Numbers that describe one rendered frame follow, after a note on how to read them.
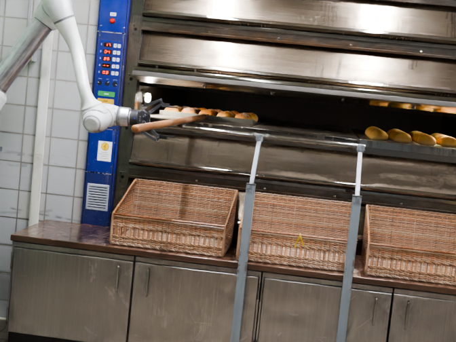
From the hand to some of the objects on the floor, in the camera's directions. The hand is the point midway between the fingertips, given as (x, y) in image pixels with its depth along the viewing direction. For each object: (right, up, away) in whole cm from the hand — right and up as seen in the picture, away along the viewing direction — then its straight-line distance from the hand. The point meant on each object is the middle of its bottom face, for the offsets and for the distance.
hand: (173, 121), depth 394 cm
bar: (+19, -121, +11) cm, 123 cm away
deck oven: (+56, -111, +152) cm, 196 cm away
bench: (+38, -121, +30) cm, 131 cm away
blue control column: (-40, -101, +161) cm, 194 cm away
